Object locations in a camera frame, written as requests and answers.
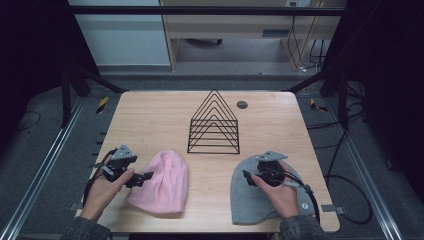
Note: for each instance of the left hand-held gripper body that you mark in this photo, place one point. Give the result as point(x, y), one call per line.
point(121, 161)

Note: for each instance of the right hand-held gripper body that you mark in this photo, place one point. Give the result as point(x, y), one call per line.
point(270, 166)

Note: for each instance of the pink beanie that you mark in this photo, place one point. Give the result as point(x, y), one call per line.
point(163, 186)

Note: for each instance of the person's right hand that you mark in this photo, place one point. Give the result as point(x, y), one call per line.
point(283, 198)

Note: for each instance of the person's left hand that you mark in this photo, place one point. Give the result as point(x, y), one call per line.
point(100, 195)

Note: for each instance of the yellow black striped tape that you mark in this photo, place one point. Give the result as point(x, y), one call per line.
point(316, 106)
point(102, 105)

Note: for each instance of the grey round table grommet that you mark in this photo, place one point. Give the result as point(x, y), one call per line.
point(242, 105)

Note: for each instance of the white cabinet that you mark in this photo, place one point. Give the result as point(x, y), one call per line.
point(123, 40)

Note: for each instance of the dark curtain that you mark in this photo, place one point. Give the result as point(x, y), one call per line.
point(30, 66)
point(390, 83)

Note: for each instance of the grey table bracket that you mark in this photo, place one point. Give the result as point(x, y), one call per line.
point(333, 209)
point(75, 206)

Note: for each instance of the metal floor rail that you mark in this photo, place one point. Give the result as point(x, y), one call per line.
point(43, 173)
point(363, 173)

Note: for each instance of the black frame strut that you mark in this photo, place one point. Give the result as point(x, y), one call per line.
point(313, 80)
point(96, 80)

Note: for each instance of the black horizontal frame bar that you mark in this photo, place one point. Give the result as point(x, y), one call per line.
point(200, 10)

